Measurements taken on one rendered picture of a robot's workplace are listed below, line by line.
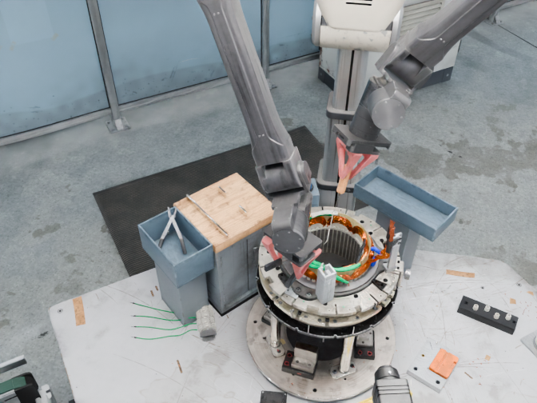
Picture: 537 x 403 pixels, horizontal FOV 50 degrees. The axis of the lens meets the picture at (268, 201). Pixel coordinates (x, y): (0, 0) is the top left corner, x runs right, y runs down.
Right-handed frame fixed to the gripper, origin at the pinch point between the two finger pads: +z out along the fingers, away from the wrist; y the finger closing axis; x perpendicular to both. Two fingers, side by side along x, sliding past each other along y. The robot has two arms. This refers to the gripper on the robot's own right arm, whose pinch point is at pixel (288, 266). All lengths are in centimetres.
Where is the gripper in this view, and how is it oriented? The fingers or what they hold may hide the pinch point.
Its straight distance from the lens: 119.8
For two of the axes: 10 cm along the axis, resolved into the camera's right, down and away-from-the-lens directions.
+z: -0.5, 7.4, 6.7
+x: 6.9, -4.6, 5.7
